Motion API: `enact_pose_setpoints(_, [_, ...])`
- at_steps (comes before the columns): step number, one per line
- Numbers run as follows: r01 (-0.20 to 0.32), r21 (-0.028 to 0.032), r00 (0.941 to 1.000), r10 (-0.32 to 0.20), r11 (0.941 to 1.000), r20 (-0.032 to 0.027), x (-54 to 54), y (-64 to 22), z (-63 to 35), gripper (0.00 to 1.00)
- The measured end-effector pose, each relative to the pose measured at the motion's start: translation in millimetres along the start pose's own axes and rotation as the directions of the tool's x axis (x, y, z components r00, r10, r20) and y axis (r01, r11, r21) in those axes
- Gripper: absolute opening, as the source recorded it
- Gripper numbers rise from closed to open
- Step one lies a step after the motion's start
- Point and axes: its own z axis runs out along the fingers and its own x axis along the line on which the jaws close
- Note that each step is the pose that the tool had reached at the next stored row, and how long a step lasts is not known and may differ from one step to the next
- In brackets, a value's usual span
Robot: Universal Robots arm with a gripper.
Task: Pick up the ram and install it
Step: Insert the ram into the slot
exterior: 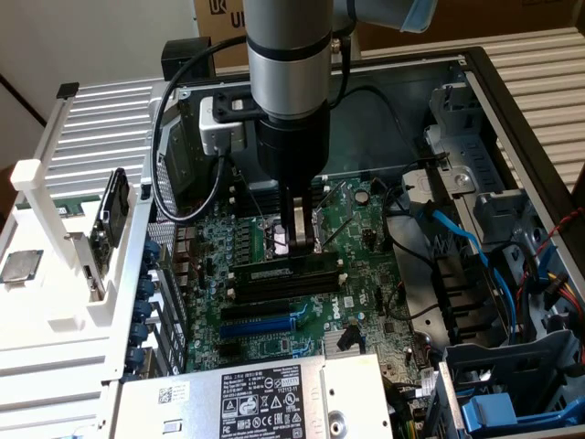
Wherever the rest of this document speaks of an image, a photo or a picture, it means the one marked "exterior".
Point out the black box device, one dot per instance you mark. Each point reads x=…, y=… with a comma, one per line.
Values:
x=183, y=50

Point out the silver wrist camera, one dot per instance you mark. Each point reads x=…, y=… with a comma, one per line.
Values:
x=219, y=137

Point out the silver coin battery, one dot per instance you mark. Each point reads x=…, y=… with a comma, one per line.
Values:
x=362, y=196

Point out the long black expansion slot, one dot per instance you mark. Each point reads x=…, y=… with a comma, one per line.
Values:
x=256, y=312

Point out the silver finned heatsink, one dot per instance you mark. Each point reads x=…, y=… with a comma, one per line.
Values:
x=330, y=340

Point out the green Dell motherboard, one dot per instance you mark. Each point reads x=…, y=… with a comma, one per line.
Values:
x=365, y=283

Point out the open grey PC case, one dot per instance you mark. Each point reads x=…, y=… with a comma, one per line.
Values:
x=365, y=137

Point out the black RAM slot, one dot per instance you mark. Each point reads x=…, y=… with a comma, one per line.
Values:
x=288, y=285
x=256, y=195
x=256, y=210
x=288, y=293
x=256, y=189
x=249, y=284
x=256, y=203

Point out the black graphics card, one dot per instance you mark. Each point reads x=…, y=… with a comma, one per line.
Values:
x=114, y=206

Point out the grey plastic disk bay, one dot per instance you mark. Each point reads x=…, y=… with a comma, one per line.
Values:
x=503, y=361

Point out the CPU socket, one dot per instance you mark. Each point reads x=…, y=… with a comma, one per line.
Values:
x=274, y=238

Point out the plain brown cardboard box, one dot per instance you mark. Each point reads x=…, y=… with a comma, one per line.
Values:
x=503, y=18

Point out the blue plastic drive tray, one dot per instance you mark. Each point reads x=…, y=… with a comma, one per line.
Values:
x=489, y=411

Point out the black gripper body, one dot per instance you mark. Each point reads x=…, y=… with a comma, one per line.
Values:
x=292, y=146

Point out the silver metal disk bay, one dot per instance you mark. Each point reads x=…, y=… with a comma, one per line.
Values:
x=461, y=151

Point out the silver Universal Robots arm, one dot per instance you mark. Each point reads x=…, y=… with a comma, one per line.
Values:
x=288, y=68

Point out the black end cap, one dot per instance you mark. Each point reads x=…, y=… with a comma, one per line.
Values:
x=67, y=90

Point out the blue expansion slot clip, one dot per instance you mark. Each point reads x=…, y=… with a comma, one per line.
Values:
x=139, y=332
x=146, y=287
x=151, y=251
x=135, y=356
x=142, y=309

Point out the blue expansion slot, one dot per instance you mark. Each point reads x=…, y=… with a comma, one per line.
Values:
x=256, y=327

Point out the silver CPU chip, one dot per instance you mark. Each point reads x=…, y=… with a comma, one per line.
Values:
x=20, y=266

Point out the silver socket locking lever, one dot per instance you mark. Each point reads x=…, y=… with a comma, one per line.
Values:
x=338, y=232
x=251, y=197

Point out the silver power supply with label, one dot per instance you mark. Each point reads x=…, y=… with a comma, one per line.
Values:
x=356, y=388

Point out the short black expansion slot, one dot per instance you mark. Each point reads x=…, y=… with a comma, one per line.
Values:
x=230, y=350

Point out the white parts rack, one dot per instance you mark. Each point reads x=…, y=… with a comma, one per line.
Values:
x=59, y=292

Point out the cardboard box with UR print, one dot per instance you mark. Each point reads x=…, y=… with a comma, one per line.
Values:
x=228, y=32

